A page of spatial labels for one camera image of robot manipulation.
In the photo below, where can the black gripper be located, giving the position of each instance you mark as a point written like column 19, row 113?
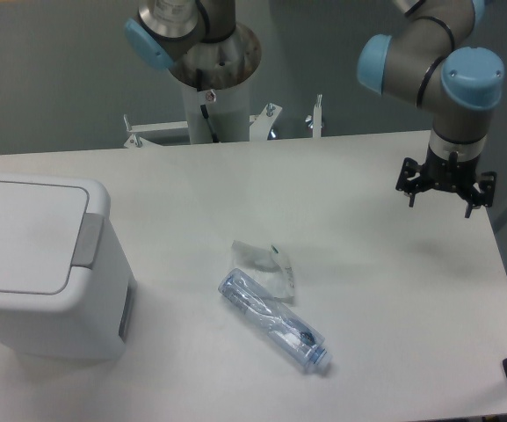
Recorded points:
column 449, row 175

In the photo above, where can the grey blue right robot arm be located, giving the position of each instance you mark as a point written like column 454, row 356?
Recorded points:
column 428, row 66

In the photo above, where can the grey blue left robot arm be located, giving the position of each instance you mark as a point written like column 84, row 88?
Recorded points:
column 162, row 32

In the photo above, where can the white trash can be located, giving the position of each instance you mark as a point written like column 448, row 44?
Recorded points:
column 88, row 318

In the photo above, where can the white trash can lid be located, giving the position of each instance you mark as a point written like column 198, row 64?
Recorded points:
column 40, row 221

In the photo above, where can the crumpled clear plastic wrapper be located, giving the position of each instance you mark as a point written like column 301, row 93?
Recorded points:
column 271, row 268

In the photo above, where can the clear plastic bottle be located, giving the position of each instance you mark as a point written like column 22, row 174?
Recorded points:
column 299, row 340

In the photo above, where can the white metal base frame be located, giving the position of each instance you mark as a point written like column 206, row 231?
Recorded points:
column 261, row 128

